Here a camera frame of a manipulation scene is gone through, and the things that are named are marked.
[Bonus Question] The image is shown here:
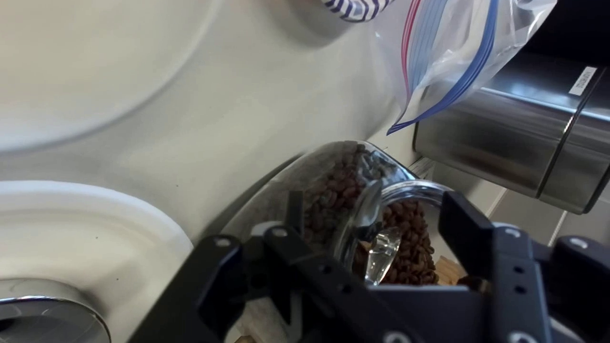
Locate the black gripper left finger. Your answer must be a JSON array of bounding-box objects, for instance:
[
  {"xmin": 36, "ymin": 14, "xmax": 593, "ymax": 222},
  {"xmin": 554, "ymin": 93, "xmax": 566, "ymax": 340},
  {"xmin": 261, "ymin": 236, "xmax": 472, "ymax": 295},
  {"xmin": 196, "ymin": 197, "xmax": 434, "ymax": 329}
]
[{"xmin": 129, "ymin": 188, "xmax": 396, "ymax": 343}]

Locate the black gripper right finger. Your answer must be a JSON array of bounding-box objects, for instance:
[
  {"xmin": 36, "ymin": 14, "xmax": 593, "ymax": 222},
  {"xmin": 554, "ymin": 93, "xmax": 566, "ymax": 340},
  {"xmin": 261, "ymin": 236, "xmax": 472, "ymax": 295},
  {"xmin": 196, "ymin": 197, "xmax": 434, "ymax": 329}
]
[{"xmin": 438, "ymin": 190, "xmax": 610, "ymax": 343}]

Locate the glass jar of coffee beans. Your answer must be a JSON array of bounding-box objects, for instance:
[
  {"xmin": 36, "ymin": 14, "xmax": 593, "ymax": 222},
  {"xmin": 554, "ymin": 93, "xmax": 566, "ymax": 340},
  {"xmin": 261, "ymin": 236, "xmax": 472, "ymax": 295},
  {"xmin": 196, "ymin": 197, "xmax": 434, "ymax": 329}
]
[{"xmin": 221, "ymin": 140, "xmax": 438, "ymax": 285}]

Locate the middle patterned paper cup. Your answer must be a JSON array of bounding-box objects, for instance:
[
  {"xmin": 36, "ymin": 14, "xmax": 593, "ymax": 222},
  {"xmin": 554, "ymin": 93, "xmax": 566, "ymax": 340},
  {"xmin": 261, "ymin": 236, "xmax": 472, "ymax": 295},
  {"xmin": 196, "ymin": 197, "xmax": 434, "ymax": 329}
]
[{"xmin": 0, "ymin": 0, "xmax": 221, "ymax": 150}]

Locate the stainless steel countertop bin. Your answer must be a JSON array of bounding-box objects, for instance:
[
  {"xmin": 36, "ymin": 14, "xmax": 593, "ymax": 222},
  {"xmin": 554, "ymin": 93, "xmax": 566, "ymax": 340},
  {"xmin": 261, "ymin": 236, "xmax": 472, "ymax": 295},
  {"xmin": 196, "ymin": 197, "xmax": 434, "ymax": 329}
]
[{"xmin": 413, "ymin": 53, "xmax": 608, "ymax": 213}]

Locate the white jar lid with knob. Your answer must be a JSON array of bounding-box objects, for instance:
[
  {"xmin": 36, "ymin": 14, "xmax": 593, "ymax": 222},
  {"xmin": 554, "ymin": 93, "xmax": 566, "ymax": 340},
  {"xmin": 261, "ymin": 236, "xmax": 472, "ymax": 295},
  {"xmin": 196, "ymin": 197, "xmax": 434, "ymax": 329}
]
[{"xmin": 0, "ymin": 180, "xmax": 192, "ymax": 343}]

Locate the empty blue patterned paper bowl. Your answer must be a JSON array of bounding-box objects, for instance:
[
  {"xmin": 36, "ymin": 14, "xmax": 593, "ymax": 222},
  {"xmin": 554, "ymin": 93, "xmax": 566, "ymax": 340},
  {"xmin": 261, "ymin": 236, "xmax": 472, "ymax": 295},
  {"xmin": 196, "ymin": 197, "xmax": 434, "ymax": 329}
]
[{"xmin": 320, "ymin": 0, "xmax": 394, "ymax": 22}]

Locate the clear zip plastic bag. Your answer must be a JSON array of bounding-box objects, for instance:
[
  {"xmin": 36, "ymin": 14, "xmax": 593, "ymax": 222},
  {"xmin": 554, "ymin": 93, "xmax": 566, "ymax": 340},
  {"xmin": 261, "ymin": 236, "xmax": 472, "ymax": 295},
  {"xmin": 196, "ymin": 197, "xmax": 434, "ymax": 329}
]
[{"xmin": 375, "ymin": 0, "xmax": 558, "ymax": 135}]

